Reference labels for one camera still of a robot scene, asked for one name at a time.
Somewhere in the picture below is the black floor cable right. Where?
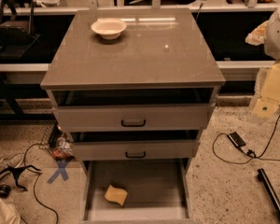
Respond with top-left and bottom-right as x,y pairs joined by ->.
212,99 -> 280,165

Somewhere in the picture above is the black pole on floor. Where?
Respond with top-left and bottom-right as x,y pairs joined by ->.
258,168 -> 280,219

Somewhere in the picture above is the middle grey drawer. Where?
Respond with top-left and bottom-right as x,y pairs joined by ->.
72,130 -> 200,161

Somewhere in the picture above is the wire basket with items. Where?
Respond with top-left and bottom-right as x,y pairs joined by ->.
39,121 -> 74,160

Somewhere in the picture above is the top grey drawer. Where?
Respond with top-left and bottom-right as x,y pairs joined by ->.
53,88 -> 214,133

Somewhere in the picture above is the grey drawer cabinet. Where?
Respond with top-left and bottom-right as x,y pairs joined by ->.
40,7 -> 226,224

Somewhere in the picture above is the yellow sponge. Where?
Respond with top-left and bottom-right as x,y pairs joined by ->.
105,185 -> 128,206

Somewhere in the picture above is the white paper bowl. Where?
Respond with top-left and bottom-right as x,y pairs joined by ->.
91,18 -> 127,40

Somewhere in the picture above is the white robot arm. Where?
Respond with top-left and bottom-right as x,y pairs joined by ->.
245,6 -> 280,118

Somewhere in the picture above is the black chair base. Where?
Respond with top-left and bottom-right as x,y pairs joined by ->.
0,165 -> 41,198

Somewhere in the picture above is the blue tape cross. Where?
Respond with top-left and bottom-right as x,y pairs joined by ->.
48,159 -> 71,184

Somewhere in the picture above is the black floor cable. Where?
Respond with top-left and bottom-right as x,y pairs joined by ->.
22,143 -> 60,224
212,99 -> 280,165

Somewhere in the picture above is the bottom grey drawer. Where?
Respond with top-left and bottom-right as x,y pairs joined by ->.
80,159 -> 193,224

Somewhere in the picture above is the black floor cable left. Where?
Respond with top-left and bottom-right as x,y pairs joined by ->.
22,143 -> 60,224

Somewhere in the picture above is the black power adapter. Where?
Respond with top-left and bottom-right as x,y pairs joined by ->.
227,132 -> 245,148

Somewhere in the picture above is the grey drawer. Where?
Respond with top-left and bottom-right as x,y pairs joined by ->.
53,88 -> 214,133
80,159 -> 193,224
72,130 -> 200,161

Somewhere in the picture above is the black chair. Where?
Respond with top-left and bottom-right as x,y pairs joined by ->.
0,0 -> 39,59

